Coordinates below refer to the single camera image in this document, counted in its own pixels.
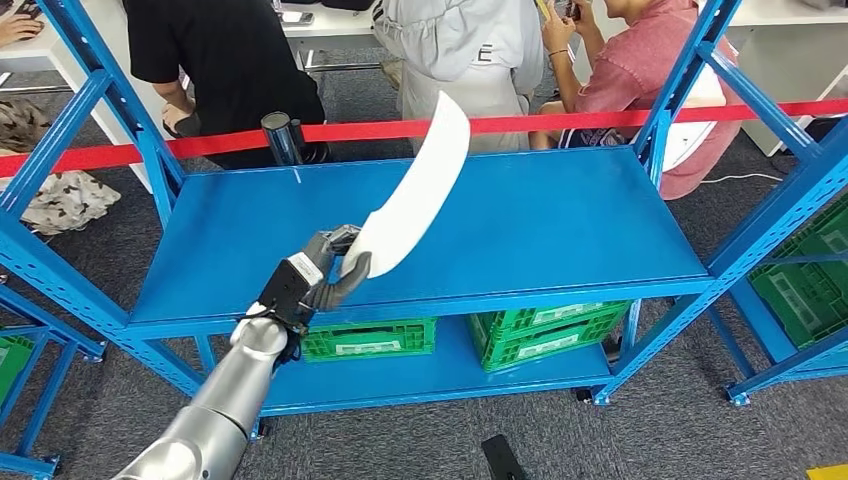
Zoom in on white curved plastic part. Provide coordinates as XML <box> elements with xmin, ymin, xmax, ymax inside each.
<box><xmin>339</xmin><ymin>90</ymin><xmax>472</xmax><ymax>280</ymax></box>

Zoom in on white table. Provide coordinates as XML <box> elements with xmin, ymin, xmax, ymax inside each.
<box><xmin>0</xmin><ymin>0</ymin><xmax>187</xmax><ymax>195</ymax></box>

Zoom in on black stanchion post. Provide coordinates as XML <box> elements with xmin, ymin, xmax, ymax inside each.
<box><xmin>260</xmin><ymin>111</ymin><xmax>307</xmax><ymax>167</ymax></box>

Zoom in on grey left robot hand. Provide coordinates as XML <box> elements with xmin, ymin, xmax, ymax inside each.
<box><xmin>301</xmin><ymin>225</ymin><xmax>374</xmax><ymax>313</ymax></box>

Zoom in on person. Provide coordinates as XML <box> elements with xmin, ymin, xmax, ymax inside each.
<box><xmin>0</xmin><ymin>97</ymin><xmax>123</xmax><ymax>238</ymax></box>
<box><xmin>122</xmin><ymin>0</ymin><xmax>329</xmax><ymax>170</ymax></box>
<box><xmin>529</xmin><ymin>0</ymin><xmax>743</xmax><ymax>201</ymax></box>
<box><xmin>0</xmin><ymin>13</ymin><xmax>46</xmax><ymax>49</ymax></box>
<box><xmin>370</xmin><ymin>0</ymin><xmax>546</xmax><ymax>155</ymax></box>

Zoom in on red barrier belt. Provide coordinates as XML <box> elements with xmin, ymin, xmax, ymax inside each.
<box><xmin>0</xmin><ymin>97</ymin><xmax>848</xmax><ymax>179</ymax></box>

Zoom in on blue metal shelf rack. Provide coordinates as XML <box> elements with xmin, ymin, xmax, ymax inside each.
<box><xmin>0</xmin><ymin>0</ymin><xmax>848</xmax><ymax>442</ymax></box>
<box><xmin>0</xmin><ymin>284</ymin><xmax>107</xmax><ymax>480</ymax></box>
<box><xmin>705</xmin><ymin>192</ymin><xmax>848</xmax><ymax>407</ymax></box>

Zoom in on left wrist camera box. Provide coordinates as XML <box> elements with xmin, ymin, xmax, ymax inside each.
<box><xmin>256</xmin><ymin>251</ymin><xmax>327</xmax><ymax>329</ymax></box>

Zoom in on white cable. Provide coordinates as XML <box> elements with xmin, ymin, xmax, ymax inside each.
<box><xmin>700</xmin><ymin>172</ymin><xmax>786</xmax><ymax>185</ymax></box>

